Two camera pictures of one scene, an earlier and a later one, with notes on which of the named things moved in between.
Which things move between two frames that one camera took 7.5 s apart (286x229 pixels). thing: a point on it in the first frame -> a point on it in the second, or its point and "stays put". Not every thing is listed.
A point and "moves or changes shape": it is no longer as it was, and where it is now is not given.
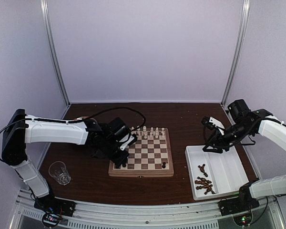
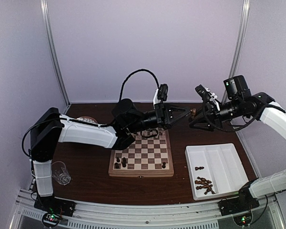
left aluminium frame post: x=44 y=3 stays put
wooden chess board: x=151 y=156 stays put
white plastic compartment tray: x=213 y=175 stays put
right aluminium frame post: x=238 y=52 stays put
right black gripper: x=218 y=140 -> x=214 y=119
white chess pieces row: x=145 y=132 stays put
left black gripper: x=119 y=160 -> x=165 y=115
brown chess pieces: x=201 y=169 moves or changes shape
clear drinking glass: x=57 y=170 stays put
